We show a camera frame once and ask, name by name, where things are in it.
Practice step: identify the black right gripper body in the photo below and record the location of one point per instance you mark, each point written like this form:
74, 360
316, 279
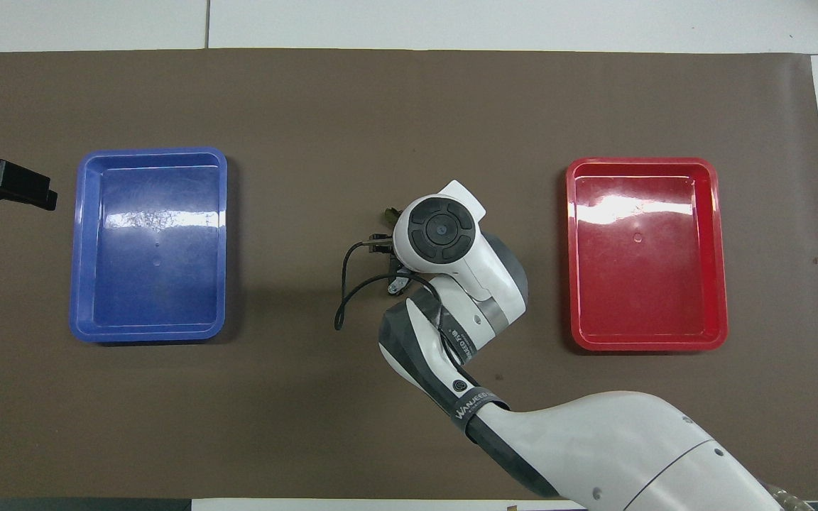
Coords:
400, 268

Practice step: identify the curved brake shoe white web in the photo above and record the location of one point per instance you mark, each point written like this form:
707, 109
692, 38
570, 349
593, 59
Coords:
390, 213

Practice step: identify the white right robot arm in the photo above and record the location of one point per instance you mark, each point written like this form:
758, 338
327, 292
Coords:
593, 447

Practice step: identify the blue plastic tray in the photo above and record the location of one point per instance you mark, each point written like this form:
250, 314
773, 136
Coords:
118, 284

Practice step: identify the brown table mat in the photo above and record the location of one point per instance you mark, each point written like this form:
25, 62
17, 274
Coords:
309, 128

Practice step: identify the red plastic tray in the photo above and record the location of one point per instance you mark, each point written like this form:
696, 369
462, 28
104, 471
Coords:
643, 284

